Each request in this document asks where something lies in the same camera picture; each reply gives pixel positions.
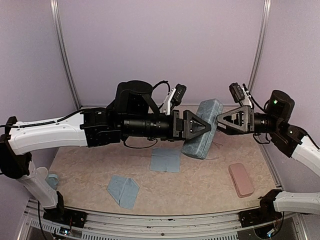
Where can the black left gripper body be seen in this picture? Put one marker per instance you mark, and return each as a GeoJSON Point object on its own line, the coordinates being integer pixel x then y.
{"type": "Point", "coordinates": [176, 133]}

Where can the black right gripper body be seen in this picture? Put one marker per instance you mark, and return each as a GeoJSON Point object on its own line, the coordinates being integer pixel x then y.
{"type": "Point", "coordinates": [252, 128]}

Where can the grey-blue glasses case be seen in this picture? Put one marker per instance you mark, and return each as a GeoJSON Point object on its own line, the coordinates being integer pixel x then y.
{"type": "Point", "coordinates": [198, 147]}

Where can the square light blue cloth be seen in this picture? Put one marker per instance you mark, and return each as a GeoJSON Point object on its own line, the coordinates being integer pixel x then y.
{"type": "Point", "coordinates": [165, 160]}

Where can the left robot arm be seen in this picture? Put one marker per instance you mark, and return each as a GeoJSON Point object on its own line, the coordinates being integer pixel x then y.
{"type": "Point", "coordinates": [133, 113]}

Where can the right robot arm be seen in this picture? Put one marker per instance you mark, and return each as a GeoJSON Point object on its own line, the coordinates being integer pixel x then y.
{"type": "Point", "coordinates": [293, 141]}

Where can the red lens pink sunglasses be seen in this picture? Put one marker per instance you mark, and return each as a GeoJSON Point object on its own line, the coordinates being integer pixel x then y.
{"type": "Point", "coordinates": [212, 154]}

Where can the pink glasses case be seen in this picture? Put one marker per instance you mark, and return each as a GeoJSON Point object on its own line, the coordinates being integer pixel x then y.
{"type": "Point", "coordinates": [241, 181]}

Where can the folded light blue cloth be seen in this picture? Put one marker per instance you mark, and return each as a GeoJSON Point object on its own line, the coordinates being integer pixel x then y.
{"type": "Point", "coordinates": [123, 190]}

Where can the light blue mug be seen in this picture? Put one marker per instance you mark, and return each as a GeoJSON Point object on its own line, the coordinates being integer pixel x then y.
{"type": "Point", "coordinates": [52, 180]}

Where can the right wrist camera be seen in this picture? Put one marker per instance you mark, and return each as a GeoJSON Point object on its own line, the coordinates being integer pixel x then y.
{"type": "Point", "coordinates": [241, 95]}

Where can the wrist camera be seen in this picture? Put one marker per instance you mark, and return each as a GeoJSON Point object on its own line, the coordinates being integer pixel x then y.
{"type": "Point", "coordinates": [241, 95]}
{"type": "Point", "coordinates": [173, 99]}

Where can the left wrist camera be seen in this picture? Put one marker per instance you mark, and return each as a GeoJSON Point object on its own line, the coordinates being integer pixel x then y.
{"type": "Point", "coordinates": [173, 99]}

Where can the right aluminium corner post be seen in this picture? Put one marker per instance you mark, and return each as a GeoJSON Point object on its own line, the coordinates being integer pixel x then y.
{"type": "Point", "coordinates": [267, 5]}

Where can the aluminium corner post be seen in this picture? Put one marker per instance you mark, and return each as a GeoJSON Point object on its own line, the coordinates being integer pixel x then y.
{"type": "Point", "coordinates": [54, 5]}
{"type": "Point", "coordinates": [267, 5]}

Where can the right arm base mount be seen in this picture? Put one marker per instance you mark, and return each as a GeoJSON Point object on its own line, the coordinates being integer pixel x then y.
{"type": "Point", "coordinates": [264, 213]}

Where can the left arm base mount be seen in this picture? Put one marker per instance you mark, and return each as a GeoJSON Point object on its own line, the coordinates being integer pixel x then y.
{"type": "Point", "coordinates": [66, 216]}

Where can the left aluminium corner post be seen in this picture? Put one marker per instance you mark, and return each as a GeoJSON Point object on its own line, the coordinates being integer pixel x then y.
{"type": "Point", "coordinates": [54, 5]}

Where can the front aluminium rail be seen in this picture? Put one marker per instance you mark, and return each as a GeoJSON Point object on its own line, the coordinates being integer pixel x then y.
{"type": "Point", "coordinates": [115, 226]}

